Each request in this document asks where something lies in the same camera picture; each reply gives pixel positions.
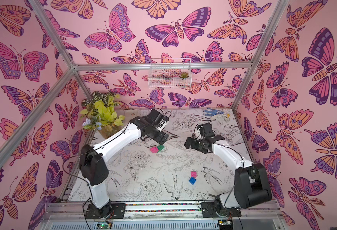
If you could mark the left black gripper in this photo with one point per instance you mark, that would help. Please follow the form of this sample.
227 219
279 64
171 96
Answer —
160 140

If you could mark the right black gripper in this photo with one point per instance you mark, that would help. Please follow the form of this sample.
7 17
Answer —
195 142

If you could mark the green lego brick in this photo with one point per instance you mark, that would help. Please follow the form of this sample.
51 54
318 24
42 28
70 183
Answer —
160 148

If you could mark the pink lego brick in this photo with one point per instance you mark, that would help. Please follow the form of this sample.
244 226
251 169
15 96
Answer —
154 149
193 174

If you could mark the blue lego brick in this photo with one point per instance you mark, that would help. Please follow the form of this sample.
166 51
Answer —
192 180

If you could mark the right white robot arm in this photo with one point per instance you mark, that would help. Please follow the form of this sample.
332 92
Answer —
251 186

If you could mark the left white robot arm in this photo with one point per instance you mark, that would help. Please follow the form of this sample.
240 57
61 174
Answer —
94 159

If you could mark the blue white glove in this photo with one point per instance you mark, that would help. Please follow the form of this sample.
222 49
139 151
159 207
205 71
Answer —
217 112

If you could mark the glass vase with flowers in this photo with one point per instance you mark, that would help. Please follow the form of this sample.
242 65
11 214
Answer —
99 114

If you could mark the small green succulent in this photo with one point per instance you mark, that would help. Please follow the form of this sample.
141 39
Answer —
184 75

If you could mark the white wire basket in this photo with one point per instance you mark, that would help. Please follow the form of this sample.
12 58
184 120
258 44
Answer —
165 73

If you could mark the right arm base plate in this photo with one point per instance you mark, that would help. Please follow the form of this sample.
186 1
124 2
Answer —
215 210

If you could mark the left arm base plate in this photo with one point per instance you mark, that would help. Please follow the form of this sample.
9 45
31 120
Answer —
109 211

